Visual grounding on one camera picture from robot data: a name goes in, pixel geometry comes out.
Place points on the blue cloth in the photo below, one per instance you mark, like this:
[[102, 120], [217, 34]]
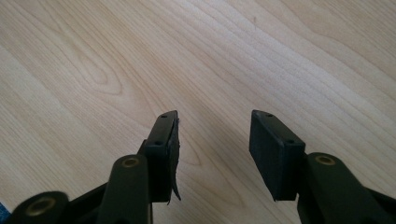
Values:
[[3, 211]]

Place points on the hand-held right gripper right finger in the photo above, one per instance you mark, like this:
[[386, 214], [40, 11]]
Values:
[[274, 161]]

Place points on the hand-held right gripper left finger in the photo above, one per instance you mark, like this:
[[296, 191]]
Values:
[[162, 155]]

